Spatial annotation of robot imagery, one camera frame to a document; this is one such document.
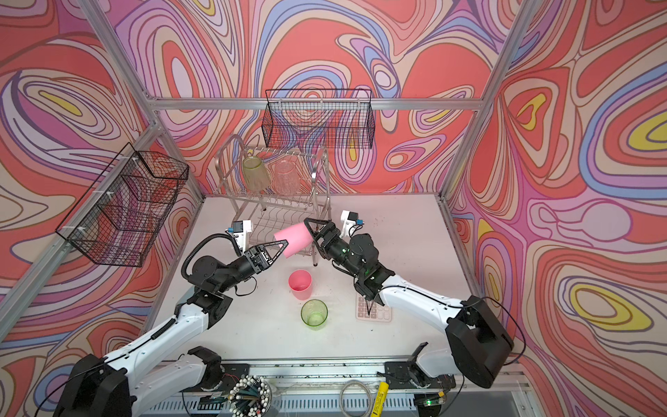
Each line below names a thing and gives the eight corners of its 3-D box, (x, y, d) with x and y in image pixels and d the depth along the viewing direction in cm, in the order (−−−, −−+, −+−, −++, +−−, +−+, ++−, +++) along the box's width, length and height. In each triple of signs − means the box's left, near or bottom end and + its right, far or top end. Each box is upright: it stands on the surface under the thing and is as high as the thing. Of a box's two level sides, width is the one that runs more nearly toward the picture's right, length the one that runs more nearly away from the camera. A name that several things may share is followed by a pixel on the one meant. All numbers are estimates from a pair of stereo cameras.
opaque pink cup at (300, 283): (291, 303, 89) (287, 290, 82) (293, 283, 94) (289, 269, 86) (311, 303, 89) (309, 290, 82) (313, 283, 94) (311, 269, 86)
